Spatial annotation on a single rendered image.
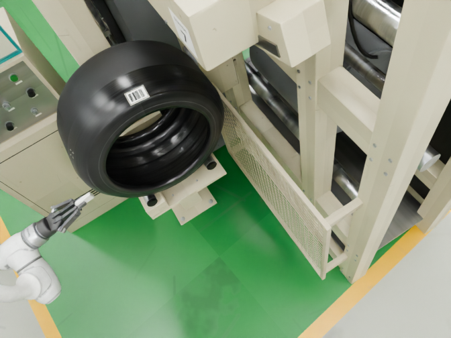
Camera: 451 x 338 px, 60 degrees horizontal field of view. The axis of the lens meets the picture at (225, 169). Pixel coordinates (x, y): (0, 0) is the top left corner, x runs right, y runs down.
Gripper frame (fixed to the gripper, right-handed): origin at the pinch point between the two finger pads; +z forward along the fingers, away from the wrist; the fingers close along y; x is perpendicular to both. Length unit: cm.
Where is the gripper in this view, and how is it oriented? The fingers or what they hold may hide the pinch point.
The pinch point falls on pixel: (84, 199)
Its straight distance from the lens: 159.4
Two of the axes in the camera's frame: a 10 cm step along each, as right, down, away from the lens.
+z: 8.1, -5.9, -0.2
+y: -5.0, -7.1, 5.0
